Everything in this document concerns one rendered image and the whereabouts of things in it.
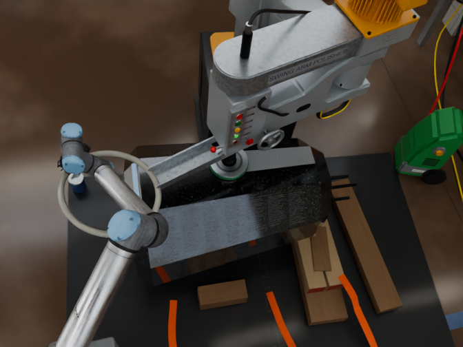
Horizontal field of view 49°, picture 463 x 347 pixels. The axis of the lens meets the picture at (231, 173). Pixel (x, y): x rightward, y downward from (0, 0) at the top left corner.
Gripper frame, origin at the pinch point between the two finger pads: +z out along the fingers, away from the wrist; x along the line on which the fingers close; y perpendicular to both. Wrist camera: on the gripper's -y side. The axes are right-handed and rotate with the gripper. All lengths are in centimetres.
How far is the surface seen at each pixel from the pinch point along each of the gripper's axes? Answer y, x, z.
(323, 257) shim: -77, 136, 48
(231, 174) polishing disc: -53, 63, -2
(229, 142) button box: -36, 58, -43
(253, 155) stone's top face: -72, 66, -3
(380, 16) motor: -91, 84, -103
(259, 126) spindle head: -52, 65, -47
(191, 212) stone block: -26, 57, 10
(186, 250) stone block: -14, 66, 27
